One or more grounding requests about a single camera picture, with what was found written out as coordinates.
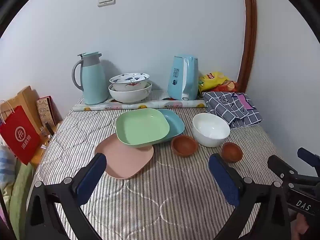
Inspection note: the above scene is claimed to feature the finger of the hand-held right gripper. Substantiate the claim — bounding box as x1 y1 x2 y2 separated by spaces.
297 147 320 167
267 155 320 181

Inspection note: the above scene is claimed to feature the fish patterned ceramic bowl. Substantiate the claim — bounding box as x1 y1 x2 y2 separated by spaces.
109 73 150 92

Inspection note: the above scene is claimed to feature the striped quilt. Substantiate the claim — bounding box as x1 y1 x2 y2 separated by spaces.
25 96 290 240

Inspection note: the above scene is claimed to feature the person's right hand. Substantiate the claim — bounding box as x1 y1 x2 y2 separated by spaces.
291 212 311 240

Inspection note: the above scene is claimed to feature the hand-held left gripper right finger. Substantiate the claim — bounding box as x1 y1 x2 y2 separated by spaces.
209 153 292 240

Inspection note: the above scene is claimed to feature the blue square plate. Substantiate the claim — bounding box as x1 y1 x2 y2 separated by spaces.
156 108 185 144

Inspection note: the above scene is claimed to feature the blue striped cloth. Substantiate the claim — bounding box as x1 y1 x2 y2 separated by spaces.
0 142 15 178

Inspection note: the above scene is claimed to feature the pink square plate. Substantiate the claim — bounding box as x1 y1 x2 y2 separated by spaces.
94 133 154 180

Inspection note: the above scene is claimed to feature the large scroll patterned white bowl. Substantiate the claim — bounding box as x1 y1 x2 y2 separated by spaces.
108 81 152 104

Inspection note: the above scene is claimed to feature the red paper bag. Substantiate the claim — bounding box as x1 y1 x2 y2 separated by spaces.
0 100 42 165

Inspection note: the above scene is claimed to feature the red chip bag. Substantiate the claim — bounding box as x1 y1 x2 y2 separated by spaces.
212 80 239 93

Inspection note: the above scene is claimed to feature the small brown wooden bowl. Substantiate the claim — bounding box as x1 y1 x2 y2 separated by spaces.
171 135 198 158
221 142 243 163

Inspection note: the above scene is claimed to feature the brown patterned box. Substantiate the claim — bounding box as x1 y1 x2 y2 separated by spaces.
36 96 57 130

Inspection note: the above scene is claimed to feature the plain white bowl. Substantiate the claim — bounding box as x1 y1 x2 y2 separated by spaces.
192 113 230 148

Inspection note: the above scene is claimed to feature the yellow chip bag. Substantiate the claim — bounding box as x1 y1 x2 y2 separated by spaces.
199 72 229 92

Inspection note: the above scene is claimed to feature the light blue thermos jug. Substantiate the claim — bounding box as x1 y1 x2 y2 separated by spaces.
72 52 107 105

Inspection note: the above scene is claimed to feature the green square plate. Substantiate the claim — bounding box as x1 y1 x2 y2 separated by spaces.
116 108 170 147

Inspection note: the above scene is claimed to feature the fruit printed table mat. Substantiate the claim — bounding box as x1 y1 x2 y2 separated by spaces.
72 89 207 112

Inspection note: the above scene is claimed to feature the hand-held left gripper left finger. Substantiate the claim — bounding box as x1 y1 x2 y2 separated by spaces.
25 152 107 240

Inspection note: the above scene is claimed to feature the grey checked cloth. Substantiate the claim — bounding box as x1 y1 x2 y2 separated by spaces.
202 91 263 129

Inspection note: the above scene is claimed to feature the green cloth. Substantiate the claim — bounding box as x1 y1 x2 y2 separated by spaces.
9 162 34 230

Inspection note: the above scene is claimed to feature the wooden door frame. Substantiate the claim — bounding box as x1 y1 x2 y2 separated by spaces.
236 0 257 93

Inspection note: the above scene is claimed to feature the wooden stool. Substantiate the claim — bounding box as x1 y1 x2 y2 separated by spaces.
30 130 54 165

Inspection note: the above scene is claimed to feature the light blue electric kettle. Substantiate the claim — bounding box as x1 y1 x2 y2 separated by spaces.
167 54 199 101

